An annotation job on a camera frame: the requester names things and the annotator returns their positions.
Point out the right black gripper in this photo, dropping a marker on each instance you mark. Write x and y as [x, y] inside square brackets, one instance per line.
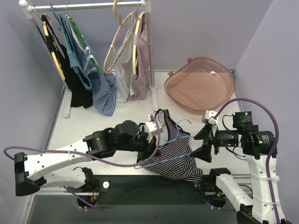
[209, 140]

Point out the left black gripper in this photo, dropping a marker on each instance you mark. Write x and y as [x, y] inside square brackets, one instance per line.
[145, 144]

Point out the light blue wire hanger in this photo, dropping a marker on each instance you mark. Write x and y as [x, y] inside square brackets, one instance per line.
[178, 136]

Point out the black white striped tank top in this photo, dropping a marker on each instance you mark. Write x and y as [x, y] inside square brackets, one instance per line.
[175, 161]

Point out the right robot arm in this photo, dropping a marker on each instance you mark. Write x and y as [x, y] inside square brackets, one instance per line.
[263, 206]

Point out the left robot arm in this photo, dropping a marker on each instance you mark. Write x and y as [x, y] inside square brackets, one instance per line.
[35, 172]

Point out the pink tank top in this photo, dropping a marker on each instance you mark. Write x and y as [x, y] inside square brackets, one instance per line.
[141, 79]

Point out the black garment on hanger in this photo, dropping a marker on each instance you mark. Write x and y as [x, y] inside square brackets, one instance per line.
[80, 96]

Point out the green plastic hanger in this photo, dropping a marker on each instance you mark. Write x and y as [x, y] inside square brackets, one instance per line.
[90, 63]

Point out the yellow wooden hanger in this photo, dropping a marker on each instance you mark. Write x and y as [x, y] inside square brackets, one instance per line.
[52, 43]

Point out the pink translucent plastic basin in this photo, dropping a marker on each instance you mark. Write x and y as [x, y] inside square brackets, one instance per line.
[202, 84]

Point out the blue white striped garment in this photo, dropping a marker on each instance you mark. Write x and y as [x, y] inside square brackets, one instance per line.
[104, 87]

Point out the white metal clothes rack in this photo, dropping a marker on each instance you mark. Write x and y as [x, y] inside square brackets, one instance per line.
[30, 9]

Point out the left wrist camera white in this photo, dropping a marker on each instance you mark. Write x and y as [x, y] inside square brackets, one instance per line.
[151, 128]

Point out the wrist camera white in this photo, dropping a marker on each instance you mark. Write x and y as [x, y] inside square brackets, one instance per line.
[209, 119]
[151, 128]

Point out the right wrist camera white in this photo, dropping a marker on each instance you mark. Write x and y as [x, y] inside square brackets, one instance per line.
[209, 119]

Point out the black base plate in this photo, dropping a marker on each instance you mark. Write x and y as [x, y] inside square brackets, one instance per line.
[145, 190]

